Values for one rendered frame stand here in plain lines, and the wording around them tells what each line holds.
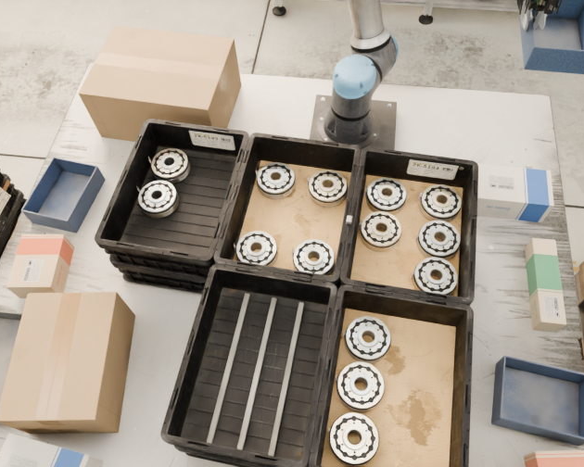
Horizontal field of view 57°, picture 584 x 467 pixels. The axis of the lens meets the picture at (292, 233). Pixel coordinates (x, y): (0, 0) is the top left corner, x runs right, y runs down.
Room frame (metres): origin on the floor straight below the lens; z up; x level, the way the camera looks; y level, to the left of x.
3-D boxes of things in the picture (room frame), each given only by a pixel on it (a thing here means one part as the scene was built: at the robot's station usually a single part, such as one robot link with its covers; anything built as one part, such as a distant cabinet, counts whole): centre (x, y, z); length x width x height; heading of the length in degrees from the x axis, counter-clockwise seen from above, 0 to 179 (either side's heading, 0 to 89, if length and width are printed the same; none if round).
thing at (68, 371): (0.41, 0.55, 0.78); 0.30 x 0.22 x 0.16; 177
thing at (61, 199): (0.94, 0.67, 0.74); 0.20 x 0.15 x 0.07; 161
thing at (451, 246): (0.63, -0.37, 0.86); 0.10 x 0.10 x 0.01
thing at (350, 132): (1.11, -0.20, 0.80); 0.15 x 0.15 x 0.10
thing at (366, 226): (0.67, -0.23, 0.86); 0.10 x 0.10 x 0.01
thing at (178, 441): (0.34, 0.10, 0.92); 0.40 x 0.30 x 0.02; 165
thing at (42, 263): (0.70, 0.70, 0.74); 0.16 x 0.12 x 0.07; 176
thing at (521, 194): (0.82, -0.63, 0.75); 0.20 x 0.12 x 0.09; 77
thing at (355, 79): (1.12, -0.21, 0.91); 0.13 x 0.12 x 0.14; 146
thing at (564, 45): (1.05, -0.70, 1.10); 0.20 x 0.15 x 0.07; 168
